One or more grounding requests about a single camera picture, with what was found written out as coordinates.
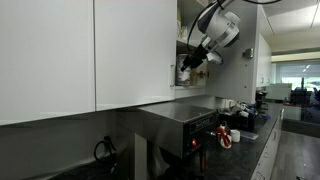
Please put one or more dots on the yellow container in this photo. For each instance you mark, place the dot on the yellow container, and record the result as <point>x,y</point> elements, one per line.
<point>193,77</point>

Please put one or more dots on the stainless steel coffee machine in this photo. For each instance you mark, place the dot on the stainless steel coffee machine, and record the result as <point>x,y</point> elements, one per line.
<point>166,141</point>

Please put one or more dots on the white cupboard door with handle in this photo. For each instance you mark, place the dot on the white cupboard door with handle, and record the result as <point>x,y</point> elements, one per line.
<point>236,78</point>

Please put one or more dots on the clear plastic container lid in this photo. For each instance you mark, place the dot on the clear plastic container lid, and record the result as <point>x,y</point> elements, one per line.
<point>248,135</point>

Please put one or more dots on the white sugar canister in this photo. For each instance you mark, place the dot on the white sugar canister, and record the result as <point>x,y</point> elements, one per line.
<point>182,77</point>

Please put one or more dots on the white mug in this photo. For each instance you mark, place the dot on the white mug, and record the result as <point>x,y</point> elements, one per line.
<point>235,134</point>

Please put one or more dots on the white cupboard door far left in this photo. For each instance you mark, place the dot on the white cupboard door far left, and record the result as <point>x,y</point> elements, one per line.
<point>46,59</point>

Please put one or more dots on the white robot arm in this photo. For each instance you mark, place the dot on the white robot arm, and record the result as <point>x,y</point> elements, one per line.
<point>219,30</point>

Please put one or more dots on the black organizer tray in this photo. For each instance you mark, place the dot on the black organizer tray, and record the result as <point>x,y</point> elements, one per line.
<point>238,121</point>

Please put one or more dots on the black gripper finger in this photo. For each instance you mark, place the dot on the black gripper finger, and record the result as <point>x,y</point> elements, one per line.
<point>184,67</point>

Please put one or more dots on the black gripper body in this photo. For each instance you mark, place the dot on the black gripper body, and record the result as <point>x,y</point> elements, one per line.
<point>197,57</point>

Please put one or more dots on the red handled tap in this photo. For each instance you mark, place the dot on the red handled tap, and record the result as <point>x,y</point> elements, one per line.
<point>224,138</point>

